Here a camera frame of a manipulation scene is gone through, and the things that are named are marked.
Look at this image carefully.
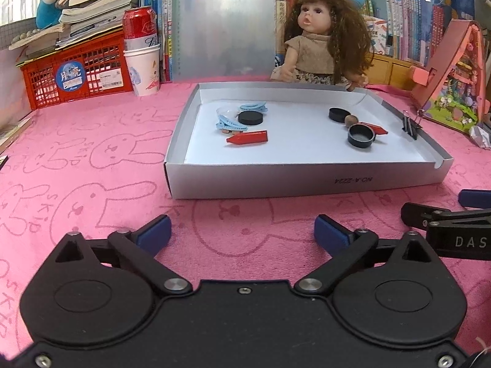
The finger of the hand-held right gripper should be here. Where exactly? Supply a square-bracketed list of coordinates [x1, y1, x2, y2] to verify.
[401, 202, 491, 234]
[458, 189, 491, 208]

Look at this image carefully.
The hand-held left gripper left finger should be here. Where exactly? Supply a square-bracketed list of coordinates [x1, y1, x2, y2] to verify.
[50, 215, 193, 297]

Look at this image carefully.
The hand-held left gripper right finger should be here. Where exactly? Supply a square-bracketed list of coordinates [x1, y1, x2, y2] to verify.
[295, 215, 437, 297]

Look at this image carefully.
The black binder clip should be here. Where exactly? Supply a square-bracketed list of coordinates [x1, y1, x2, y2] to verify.
[401, 109, 424, 140]

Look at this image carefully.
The grey cardboard box tray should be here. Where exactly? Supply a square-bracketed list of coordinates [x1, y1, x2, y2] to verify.
[164, 82, 454, 200]

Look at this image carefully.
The red crayon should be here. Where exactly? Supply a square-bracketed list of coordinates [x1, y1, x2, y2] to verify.
[358, 121, 389, 136]
[225, 130, 269, 147]

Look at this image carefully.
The black bottle cap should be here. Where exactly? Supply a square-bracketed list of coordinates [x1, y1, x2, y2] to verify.
[348, 124, 377, 149]

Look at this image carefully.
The black round disc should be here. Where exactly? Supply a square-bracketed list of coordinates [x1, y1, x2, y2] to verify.
[238, 111, 265, 126]
[329, 107, 352, 123]

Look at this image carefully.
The large blue hair clip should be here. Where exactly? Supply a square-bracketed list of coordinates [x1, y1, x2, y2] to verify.
[215, 117, 248, 134]

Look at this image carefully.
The crumpled white paper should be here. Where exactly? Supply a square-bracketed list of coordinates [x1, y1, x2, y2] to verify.
[470, 125, 491, 148]

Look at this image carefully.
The pink bunny print blanket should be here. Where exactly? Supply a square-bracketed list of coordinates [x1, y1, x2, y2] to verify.
[0, 75, 491, 357]

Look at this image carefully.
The pink toy house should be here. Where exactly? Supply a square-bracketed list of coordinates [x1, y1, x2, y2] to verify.
[410, 18, 491, 135]

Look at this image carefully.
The wooden drawer box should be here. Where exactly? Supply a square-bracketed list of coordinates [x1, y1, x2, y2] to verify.
[372, 52, 423, 90]

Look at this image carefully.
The white paper cup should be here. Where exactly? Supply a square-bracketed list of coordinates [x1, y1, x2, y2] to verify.
[123, 44, 162, 97]

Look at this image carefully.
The thin beige book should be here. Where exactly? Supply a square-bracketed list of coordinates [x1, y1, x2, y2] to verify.
[0, 117, 33, 154]

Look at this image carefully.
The brown-haired doll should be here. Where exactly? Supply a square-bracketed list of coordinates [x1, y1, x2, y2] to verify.
[270, 0, 374, 93]

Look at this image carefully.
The row of colourful books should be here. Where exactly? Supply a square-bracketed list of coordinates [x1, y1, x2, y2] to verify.
[274, 0, 476, 70]

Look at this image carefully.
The red plastic basket with sticker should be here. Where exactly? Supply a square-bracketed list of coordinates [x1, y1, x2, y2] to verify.
[17, 31, 133, 111]

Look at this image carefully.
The red beverage can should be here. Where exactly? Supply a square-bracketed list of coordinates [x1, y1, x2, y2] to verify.
[123, 6, 159, 52]

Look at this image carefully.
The translucent plastic clipboard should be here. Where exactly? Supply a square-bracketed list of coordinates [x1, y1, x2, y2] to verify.
[171, 0, 276, 83]

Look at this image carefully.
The row of blue books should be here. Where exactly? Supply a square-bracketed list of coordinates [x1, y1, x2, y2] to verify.
[140, 0, 175, 83]

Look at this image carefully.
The stack of worn books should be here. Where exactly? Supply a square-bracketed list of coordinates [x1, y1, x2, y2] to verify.
[10, 0, 142, 62]

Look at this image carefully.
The blue white plush toy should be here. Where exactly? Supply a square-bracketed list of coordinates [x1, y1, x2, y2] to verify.
[36, 0, 68, 30]

